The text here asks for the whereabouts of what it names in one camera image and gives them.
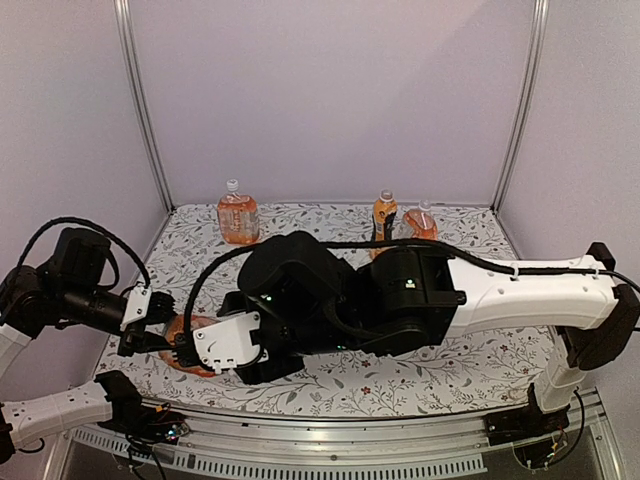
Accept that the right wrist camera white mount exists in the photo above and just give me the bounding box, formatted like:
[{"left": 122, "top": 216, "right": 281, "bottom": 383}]
[{"left": 192, "top": 312, "right": 269, "bottom": 375}]

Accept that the orange tea bottle front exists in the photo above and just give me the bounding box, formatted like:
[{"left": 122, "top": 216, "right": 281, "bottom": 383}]
[{"left": 159, "top": 314, "right": 217, "bottom": 378}]

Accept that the milk tea bottle dark label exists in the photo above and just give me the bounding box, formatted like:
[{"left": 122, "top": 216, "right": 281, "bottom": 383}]
[{"left": 371, "top": 189, "right": 397, "bottom": 242}]

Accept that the left aluminium corner post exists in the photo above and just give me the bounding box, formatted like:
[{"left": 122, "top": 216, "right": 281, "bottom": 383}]
[{"left": 114, "top": 0, "right": 175, "bottom": 214}]

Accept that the orange tea bottle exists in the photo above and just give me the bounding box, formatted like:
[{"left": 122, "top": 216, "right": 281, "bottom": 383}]
[
  {"left": 397, "top": 200, "right": 438, "bottom": 240},
  {"left": 217, "top": 179, "right": 260, "bottom": 245},
  {"left": 159, "top": 314, "right": 217, "bottom": 378}
]

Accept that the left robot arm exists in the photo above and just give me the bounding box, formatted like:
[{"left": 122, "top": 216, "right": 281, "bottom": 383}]
[{"left": 1, "top": 217, "right": 184, "bottom": 462}]

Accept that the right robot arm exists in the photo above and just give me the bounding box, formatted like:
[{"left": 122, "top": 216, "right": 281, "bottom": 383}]
[{"left": 174, "top": 231, "right": 639, "bottom": 436}]

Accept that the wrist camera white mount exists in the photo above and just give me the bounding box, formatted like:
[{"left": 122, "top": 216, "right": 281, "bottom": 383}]
[
  {"left": 192, "top": 312, "right": 269, "bottom": 375},
  {"left": 120, "top": 282, "right": 152, "bottom": 332}
]

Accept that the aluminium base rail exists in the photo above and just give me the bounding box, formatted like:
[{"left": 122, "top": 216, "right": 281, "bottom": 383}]
[{"left": 44, "top": 389, "right": 631, "bottom": 479}]

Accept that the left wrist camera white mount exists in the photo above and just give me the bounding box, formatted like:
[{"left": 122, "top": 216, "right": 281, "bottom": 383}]
[{"left": 120, "top": 282, "right": 152, "bottom": 332}]

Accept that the aluminium corner post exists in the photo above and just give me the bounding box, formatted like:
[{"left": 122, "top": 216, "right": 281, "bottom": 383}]
[
  {"left": 491, "top": 0, "right": 549, "bottom": 216},
  {"left": 114, "top": 0, "right": 175, "bottom": 214}
]

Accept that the right aluminium corner post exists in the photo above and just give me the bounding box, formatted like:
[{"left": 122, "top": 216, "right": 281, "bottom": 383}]
[{"left": 491, "top": 0, "right": 549, "bottom": 216}]

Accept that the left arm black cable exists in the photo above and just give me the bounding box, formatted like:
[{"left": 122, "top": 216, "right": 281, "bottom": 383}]
[{"left": 14, "top": 217, "right": 154, "bottom": 291}]

